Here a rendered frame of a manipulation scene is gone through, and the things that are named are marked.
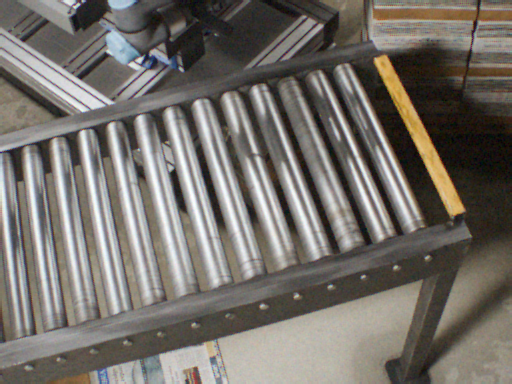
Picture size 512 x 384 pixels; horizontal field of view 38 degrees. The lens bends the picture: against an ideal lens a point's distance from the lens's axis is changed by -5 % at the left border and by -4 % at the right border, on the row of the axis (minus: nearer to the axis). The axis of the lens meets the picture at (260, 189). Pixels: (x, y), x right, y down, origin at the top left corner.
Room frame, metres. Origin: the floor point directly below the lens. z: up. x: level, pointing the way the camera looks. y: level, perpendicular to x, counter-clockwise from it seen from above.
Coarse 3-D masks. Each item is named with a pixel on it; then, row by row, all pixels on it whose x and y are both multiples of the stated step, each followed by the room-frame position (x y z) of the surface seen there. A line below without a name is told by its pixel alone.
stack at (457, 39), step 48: (384, 0) 1.47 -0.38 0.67; (432, 0) 1.46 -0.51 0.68; (480, 0) 1.46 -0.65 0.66; (384, 48) 1.47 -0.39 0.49; (432, 48) 1.45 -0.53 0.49; (480, 48) 1.43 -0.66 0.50; (384, 96) 1.48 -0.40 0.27; (432, 96) 1.46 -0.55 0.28; (480, 96) 1.44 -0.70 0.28; (480, 144) 1.44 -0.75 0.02
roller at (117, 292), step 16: (80, 144) 1.00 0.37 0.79; (96, 144) 1.00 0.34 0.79; (80, 160) 0.97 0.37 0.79; (96, 160) 0.95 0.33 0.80; (96, 176) 0.91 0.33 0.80; (96, 192) 0.87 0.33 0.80; (96, 208) 0.83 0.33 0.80; (112, 208) 0.84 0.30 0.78; (96, 224) 0.80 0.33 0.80; (112, 224) 0.80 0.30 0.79; (96, 240) 0.76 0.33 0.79; (112, 240) 0.76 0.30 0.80; (112, 256) 0.72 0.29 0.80; (112, 272) 0.68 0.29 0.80; (112, 288) 0.65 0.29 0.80; (128, 288) 0.66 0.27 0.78; (112, 304) 0.62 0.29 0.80; (128, 304) 0.62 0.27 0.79
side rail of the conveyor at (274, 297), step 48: (384, 240) 0.69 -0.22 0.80; (432, 240) 0.68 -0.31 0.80; (240, 288) 0.63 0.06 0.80; (288, 288) 0.62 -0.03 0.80; (336, 288) 0.62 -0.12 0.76; (384, 288) 0.64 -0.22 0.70; (48, 336) 0.56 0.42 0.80; (96, 336) 0.55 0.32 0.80; (144, 336) 0.56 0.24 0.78; (192, 336) 0.57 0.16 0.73
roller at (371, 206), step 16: (320, 80) 1.10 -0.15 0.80; (320, 96) 1.06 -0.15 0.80; (336, 96) 1.06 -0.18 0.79; (320, 112) 1.03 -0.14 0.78; (336, 112) 1.01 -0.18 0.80; (336, 128) 0.97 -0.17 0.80; (336, 144) 0.93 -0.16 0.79; (352, 144) 0.92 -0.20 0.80; (352, 160) 0.88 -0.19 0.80; (352, 176) 0.85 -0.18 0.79; (368, 176) 0.84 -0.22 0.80; (352, 192) 0.82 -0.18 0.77; (368, 192) 0.80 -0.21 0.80; (368, 208) 0.77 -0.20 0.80; (384, 208) 0.77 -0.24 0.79; (368, 224) 0.74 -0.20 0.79; (384, 224) 0.73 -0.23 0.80
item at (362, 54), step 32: (288, 64) 1.16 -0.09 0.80; (320, 64) 1.15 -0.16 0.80; (352, 64) 1.15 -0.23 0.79; (160, 96) 1.11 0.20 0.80; (192, 96) 1.10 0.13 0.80; (32, 128) 1.06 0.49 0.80; (64, 128) 1.05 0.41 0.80; (96, 128) 1.05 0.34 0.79; (128, 128) 1.06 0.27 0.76; (160, 128) 1.07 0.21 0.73; (192, 128) 1.08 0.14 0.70
